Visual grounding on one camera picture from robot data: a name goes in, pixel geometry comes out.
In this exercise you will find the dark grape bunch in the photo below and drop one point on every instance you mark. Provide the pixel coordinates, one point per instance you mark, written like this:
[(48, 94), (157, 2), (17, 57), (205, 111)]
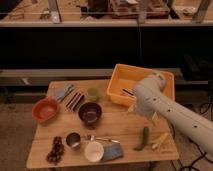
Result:
[(55, 155)]

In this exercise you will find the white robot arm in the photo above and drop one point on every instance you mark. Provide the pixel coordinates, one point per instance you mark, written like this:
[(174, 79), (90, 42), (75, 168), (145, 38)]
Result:
[(150, 99)]

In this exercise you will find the green plastic cup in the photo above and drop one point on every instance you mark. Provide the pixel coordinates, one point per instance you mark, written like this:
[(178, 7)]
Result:
[(93, 94)]

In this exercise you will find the metal cup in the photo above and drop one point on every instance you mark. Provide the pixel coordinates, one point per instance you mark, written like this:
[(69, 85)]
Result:
[(73, 140)]

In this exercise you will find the white cup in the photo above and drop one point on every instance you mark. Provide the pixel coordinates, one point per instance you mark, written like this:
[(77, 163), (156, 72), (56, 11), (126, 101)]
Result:
[(94, 151)]

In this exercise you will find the black marker in bin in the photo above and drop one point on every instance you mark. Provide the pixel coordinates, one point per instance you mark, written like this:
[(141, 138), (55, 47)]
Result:
[(127, 92)]

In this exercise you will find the yellow plastic bin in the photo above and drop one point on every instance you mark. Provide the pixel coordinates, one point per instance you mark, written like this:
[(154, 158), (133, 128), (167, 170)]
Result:
[(126, 76)]

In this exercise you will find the dark purple bowl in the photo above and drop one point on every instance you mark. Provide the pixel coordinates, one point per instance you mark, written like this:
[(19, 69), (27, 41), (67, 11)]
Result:
[(90, 113)]

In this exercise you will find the grey cloth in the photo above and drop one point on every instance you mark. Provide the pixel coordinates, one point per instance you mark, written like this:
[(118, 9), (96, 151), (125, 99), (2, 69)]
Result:
[(61, 93)]

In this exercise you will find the wooden table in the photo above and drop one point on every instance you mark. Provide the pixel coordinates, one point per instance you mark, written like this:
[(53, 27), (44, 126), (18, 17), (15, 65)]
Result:
[(115, 123)]

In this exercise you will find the metal spoon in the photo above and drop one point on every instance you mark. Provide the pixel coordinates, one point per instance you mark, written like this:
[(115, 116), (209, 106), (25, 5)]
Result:
[(92, 137)]

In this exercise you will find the green chili pepper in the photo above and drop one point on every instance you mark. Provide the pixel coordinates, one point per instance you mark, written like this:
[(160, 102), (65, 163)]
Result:
[(144, 140)]

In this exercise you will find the blue-grey sponge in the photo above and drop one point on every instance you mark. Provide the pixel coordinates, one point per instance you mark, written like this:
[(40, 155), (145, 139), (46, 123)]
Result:
[(112, 152)]

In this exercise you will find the red bowl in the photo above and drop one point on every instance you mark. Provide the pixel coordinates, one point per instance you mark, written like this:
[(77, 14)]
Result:
[(45, 109)]

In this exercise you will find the yellow corn husk piece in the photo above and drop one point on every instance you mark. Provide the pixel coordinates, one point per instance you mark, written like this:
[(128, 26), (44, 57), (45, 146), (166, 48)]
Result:
[(156, 144)]

